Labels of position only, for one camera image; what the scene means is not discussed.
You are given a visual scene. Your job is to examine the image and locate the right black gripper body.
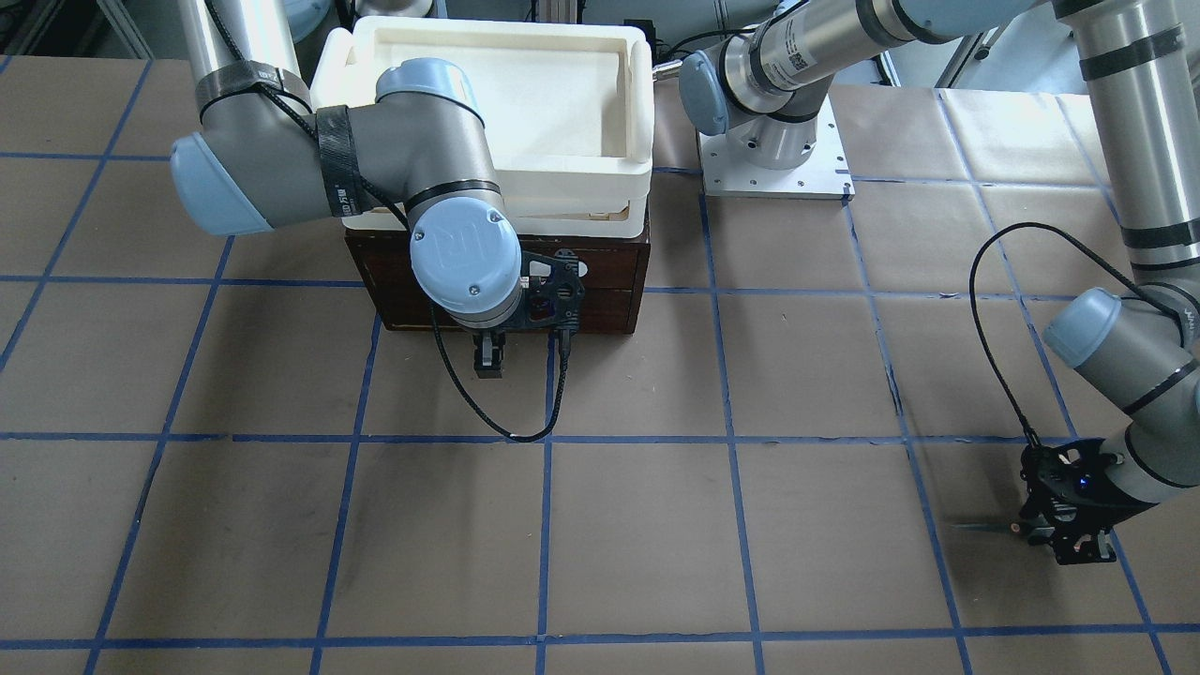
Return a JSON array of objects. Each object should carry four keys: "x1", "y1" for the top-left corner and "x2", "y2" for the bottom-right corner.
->
[{"x1": 469, "y1": 247, "x2": 586, "y2": 338}]

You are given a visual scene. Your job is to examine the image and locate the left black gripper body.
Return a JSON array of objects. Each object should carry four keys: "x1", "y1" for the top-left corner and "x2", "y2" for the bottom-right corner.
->
[{"x1": 1016, "y1": 440, "x2": 1118, "y2": 565}]

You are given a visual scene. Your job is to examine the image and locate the white drawer handle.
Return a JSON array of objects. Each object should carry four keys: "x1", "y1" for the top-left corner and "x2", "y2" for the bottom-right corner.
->
[{"x1": 524, "y1": 261, "x2": 589, "y2": 277}]

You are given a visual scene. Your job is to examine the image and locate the grey orange scissors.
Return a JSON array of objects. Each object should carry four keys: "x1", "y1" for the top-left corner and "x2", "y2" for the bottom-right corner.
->
[{"x1": 949, "y1": 522, "x2": 1031, "y2": 537}]

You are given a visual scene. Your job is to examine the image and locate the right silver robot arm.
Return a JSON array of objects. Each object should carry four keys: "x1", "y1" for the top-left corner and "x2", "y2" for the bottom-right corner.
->
[{"x1": 169, "y1": 1, "x2": 584, "y2": 377}]

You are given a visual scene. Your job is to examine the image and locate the brown wooden drawer cabinet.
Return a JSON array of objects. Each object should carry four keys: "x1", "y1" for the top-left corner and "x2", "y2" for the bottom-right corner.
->
[{"x1": 344, "y1": 225, "x2": 652, "y2": 335}]

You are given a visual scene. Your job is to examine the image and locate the white plastic tray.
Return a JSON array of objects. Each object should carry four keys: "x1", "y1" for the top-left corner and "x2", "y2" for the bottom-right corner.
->
[{"x1": 311, "y1": 17, "x2": 654, "y2": 239}]

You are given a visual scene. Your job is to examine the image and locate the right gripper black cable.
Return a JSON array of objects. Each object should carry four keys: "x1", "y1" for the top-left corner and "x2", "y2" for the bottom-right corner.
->
[{"x1": 202, "y1": 0, "x2": 574, "y2": 443}]

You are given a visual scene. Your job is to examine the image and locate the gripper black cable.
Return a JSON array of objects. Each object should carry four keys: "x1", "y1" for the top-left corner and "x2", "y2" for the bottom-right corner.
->
[
  {"x1": 202, "y1": 0, "x2": 574, "y2": 443},
  {"x1": 968, "y1": 222, "x2": 1184, "y2": 450}
]

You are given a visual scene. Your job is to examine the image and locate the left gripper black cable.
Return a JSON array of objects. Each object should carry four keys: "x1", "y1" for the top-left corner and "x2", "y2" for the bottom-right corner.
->
[{"x1": 968, "y1": 222, "x2": 1184, "y2": 450}]

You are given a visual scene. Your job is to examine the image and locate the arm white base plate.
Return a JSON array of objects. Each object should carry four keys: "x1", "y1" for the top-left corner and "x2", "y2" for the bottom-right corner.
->
[{"x1": 697, "y1": 97, "x2": 856, "y2": 201}]

